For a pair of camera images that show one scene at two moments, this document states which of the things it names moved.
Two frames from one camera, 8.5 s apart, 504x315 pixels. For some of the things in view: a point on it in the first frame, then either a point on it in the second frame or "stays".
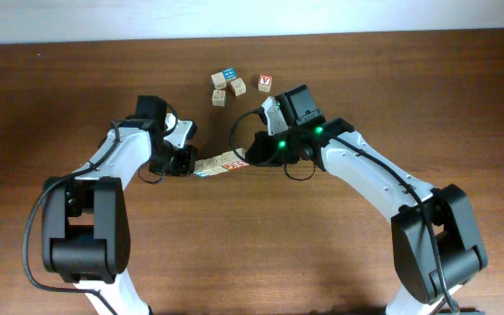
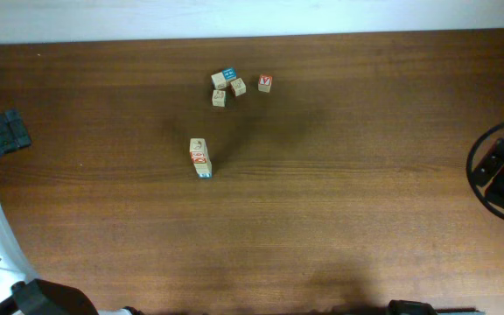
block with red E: x=238 y=87 stays
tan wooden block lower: x=219 y=97 stays
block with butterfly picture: x=217 y=168 to x=203 y=166
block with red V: x=264 y=83 stays
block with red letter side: x=239 y=162 to x=198 y=144
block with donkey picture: x=218 y=80 stays
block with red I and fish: x=228 y=157 to x=199 y=157
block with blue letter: x=229 y=73 stays
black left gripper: x=185 y=167 to x=14 y=133
